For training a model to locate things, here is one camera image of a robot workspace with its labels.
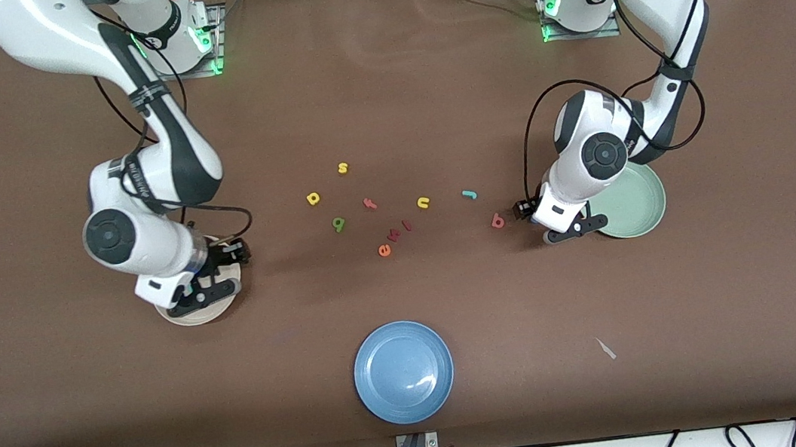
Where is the brown table cover sheet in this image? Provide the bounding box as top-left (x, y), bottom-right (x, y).
top-left (0, 0), bottom-right (796, 447)

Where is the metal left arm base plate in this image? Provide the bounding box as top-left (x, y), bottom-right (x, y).
top-left (536, 0), bottom-right (623, 45)

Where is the blue plate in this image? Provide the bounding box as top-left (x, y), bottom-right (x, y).
top-left (348, 314), bottom-right (461, 431)

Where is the green plate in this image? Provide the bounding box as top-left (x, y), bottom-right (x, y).
top-left (585, 159), bottom-right (671, 243)

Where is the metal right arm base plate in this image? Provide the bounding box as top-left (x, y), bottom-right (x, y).
top-left (138, 2), bottom-right (232, 84)

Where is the beige plate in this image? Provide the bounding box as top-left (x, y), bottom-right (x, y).
top-left (147, 232), bottom-right (248, 330)

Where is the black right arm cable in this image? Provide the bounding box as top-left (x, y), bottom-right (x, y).
top-left (87, 17), bottom-right (257, 262)

